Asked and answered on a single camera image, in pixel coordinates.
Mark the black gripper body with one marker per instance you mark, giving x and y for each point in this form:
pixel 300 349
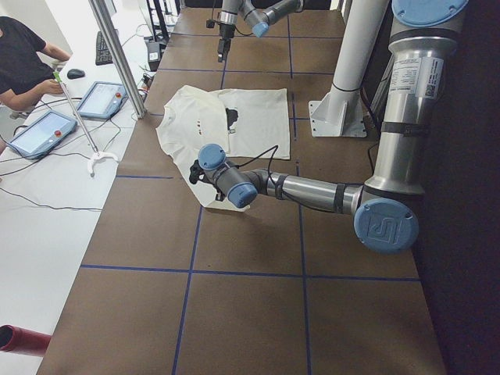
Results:
pixel 218 194
pixel 224 32

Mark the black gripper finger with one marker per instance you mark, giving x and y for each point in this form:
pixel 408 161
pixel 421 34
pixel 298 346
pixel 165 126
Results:
pixel 226 47
pixel 220 50

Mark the cream long-sleeve printed shirt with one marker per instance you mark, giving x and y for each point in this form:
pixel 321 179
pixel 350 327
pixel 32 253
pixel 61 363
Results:
pixel 244 123

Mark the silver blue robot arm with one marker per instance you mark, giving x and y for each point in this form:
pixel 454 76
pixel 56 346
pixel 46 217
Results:
pixel 258 20
pixel 423 35

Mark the black power adapter box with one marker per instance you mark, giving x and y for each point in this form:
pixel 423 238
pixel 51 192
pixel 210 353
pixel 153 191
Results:
pixel 154 55

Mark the black keyboard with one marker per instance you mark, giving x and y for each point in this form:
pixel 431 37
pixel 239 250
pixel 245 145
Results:
pixel 102 53

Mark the white reacher grabber stick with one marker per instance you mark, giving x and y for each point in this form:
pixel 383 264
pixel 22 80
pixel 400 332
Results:
pixel 97 155

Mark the far blue teach pendant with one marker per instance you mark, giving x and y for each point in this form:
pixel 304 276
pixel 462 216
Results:
pixel 102 101

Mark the blue teach pendant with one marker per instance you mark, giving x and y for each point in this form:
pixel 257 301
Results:
pixel 102 101
pixel 38 139

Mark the black computer mouse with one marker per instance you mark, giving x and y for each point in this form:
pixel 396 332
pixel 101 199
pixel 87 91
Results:
pixel 75 74

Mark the near blue teach pendant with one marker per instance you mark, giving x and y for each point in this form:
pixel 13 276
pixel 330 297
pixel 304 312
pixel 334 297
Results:
pixel 38 139

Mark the person in black shirt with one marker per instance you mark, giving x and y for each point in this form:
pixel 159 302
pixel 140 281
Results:
pixel 25 79

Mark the red cylinder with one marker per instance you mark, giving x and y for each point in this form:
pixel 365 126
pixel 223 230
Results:
pixel 23 341

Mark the aluminium frame post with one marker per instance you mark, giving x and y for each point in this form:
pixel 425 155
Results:
pixel 106 26

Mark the white camera mast with base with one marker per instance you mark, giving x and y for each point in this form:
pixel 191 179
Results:
pixel 340 112

